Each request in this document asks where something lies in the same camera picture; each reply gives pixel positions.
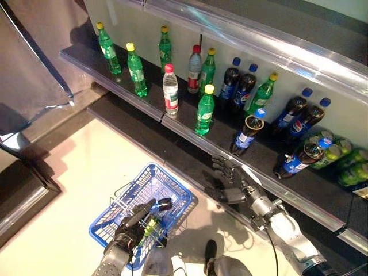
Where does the metal wire basket handle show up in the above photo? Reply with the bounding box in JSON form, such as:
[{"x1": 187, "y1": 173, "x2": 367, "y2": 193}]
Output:
[
  {"x1": 110, "y1": 189, "x2": 187, "y2": 250},
  {"x1": 110, "y1": 182, "x2": 173, "y2": 248}
]

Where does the brown backdrop sheet silver edge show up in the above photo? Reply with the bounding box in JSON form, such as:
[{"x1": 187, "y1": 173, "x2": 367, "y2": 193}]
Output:
[{"x1": 0, "y1": 0, "x2": 95, "y2": 136}]

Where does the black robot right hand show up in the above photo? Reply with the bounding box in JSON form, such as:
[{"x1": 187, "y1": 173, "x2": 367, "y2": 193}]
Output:
[{"x1": 204, "y1": 154, "x2": 263, "y2": 205}]

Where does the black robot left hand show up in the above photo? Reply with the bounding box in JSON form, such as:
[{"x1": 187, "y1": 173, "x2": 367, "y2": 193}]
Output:
[{"x1": 113, "y1": 198, "x2": 158, "y2": 254}]

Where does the green Sprite bottle yellow cap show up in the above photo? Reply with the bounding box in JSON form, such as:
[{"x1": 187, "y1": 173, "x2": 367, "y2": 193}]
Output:
[
  {"x1": 125, "y1": 42, "x2": 149, "y2": 98},
  {"x1": 96, "y1": 22, "x2": 123, "y2": 75},
  {"x1": 198, "y1": 47, "x2": 217, "y2": 97},
  {"x1": 194, "y1": 83, "x2": 216, "y2": 136},
  {"x1": 158, "y1": 25, "x2": 173, "y2": 75},
  {"x1": 247, "y1": 71, "x2": 279, "y2": 117}
]

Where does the dark grey shelf board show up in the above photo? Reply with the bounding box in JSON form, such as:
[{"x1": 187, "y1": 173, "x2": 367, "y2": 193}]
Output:
[{"x1": 201, "y1": 0, "x2": 368, "y2": 58}]

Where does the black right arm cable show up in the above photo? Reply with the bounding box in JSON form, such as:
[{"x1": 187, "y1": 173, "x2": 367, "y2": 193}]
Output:
[{"x1": 263, "y1": 224, "x2": 281, "y2": 276}]

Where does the black shelf base plinth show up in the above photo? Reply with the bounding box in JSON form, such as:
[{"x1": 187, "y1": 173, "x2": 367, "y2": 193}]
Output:
[{"x1": 87, "y1": 93, "x2": 368, "y2": 276}]

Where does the Pepsi cola bottle blue cap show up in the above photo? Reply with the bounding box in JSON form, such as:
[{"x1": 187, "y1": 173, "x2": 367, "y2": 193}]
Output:
[
  {"x1": 232, "y1": 63, "x2": 259, "y2": 112},
  {"x1": 287, "y1": 97, "x2": 332, "y2": 143},
  {"x1": 218, "y1": 56, "x2": 242, "y2": 101},
  {"x1": 271, "y1": 87, "x2": 313, "y2": 136}
]

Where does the white shelf back panel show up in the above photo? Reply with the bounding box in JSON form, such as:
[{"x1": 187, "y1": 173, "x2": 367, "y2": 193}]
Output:
[{"x1": 83, "y1": 0, "x2": 368, "y2": 150}]

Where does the black glossy counter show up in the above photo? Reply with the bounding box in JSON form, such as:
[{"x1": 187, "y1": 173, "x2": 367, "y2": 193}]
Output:
[{"x1": 0, "y1": 146, "x2": 63, "y2": 248}]

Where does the clear plastic shelf edge rail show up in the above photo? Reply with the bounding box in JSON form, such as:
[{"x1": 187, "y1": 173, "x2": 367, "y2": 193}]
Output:
[
  {"x1": 120, "y1": 0, "x2": 368, "y2": 97},
  {"x1": 336, "y1": 227, "x2": 368, "y2": 257},
  {"x1": 59, "y1": 48, "x2": 167, "y2": 123},
  {"x1": 160, "y1": 113, "x2": 347, "y2": 232}
]

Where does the black glossy shelf board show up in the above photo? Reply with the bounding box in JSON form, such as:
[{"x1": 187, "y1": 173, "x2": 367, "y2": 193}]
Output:
[{"x1": 59, "y1": 43, "x2": 368, "y2": 239}]

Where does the blue plastic shopping basket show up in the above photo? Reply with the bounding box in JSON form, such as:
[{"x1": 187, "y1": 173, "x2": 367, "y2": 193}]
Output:
[{"x1": 88, "y1": 163, "x2": 200, "y2": 271}]

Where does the clear water bottle red cap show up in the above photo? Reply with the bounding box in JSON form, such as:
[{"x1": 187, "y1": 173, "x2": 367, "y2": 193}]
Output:
[
  {"x1": 187, "y1": 44, "x2": 202, "y2": 94},
  {"x1": 162, "y1": 63, "x2": 179, "y2": 117}
]

